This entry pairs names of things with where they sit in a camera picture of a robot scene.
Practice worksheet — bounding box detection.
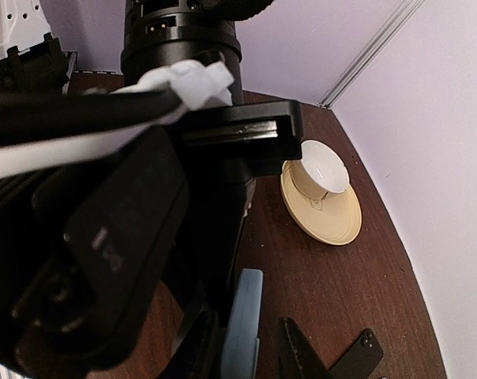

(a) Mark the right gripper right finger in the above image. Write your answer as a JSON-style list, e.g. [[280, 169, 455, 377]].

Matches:
[[276, 317, 332, 379]]

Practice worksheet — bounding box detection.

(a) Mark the left aluminium post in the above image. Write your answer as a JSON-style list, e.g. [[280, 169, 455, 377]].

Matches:
[[317, 0, 425, 109]]

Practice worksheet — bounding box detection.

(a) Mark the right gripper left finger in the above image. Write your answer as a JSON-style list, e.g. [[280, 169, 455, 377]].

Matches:
[[165, 310, 223, 379]]

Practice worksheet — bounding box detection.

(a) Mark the white teacup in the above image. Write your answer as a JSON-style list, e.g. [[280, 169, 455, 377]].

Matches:
[[290, 140, 350, 199]]

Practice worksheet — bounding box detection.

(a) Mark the black cased phone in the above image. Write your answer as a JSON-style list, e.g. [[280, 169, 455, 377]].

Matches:
[[329, 328, 384, 379]]

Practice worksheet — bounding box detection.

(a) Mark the light blue phone case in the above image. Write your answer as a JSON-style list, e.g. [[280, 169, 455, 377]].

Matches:
[[220, 268, 264, 379]]

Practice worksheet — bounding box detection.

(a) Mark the beige saucer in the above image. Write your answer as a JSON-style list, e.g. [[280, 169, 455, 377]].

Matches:
[[280, 161, 362, 246]]

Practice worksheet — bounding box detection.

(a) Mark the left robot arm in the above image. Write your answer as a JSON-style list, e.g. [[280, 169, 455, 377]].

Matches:
[[0, 1, 303, 315]]

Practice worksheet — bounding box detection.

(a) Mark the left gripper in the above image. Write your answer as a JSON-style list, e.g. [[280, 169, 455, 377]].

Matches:
[[171, 100, 303, 316]]

